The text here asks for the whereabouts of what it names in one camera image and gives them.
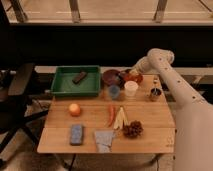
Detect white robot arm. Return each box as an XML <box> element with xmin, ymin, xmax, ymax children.
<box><xmin>132</xmin><ymin>48</ymin><xmax>213</xmax><ymax>171</ymax></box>

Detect red bowl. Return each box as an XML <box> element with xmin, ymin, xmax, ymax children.
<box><xmin>125</xmin><ymin>72</ymin><xmax>143</xmax><ymax>84</ymax></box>

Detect purple bowl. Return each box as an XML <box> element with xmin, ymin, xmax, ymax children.
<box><xmin>102</xmin><ymin>69</ymin><xmax>120</xmax><ymax>86</ymax></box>

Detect white cup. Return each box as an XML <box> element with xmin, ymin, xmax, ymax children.
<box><xmin>124</xmin><ymin>81</ymin><xmax>138</xmax><ymax>98</ymax></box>

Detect blue cup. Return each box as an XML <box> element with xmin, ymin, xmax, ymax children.
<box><xmin>108</xmin><ymin>85</ymin><xmax>120</xmax><ymax>100</ymax></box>

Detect small bottle on table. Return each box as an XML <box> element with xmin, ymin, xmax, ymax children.
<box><xmin>153</xmin><ymin>78</ymin><xmax>158</xmax><ymax>85</ymax></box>

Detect metal cup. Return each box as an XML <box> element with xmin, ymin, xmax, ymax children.
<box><xmin>149</xmin><ymin>88</ymin><xmax>162</xmax><ymax>102</ymax></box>

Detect orange carrot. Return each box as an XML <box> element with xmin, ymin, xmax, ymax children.
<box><xmin>108</xmin><ymin>105</ymin><xmax>115</xmax><ymax>127</ymax></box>

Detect green plastic tray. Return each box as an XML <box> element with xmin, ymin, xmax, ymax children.
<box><xmin>51</xmin><ymin>65</ymin><xmax>101</xmax><ymax>97</ymax></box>

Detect wooden folding table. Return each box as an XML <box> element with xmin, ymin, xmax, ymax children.
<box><xmin>37</xmin><ymin>75</ymin><xmax>175</xmax><ymax>153</ymax></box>

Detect black block in tray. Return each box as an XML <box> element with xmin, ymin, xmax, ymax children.
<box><xmin>72</xmin><ymin>71</ymin><xmax>87</xmax><ymax>84</ymax></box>

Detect brown grape bunch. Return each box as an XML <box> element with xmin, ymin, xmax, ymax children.
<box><xmin>123</xmin><ymin>121</ymin><xmax>143</xmax><ymax>138</ymax></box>

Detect orange apple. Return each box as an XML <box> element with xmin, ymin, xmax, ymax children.
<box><xmin>69</xmin><ymin>103</ymin><xmax>81</xmax><ymax>116</ymax></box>

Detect grey folded cloth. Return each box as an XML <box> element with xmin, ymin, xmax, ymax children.
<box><xmin>94</xmin><ymin>130</ymin><xmax>114</xmax><ymax>153</ymax></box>

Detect blue sponge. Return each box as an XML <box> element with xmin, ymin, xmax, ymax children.
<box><xmin>70</xmin><ymin>124</ymin><xmax>84</xmax><ymax>145</ymax></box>

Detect black office chair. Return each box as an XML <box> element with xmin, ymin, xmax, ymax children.
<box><xmin>0</xmin><ymin>63</ymin><xmax>48</xmax><ymax>153</ymax></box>

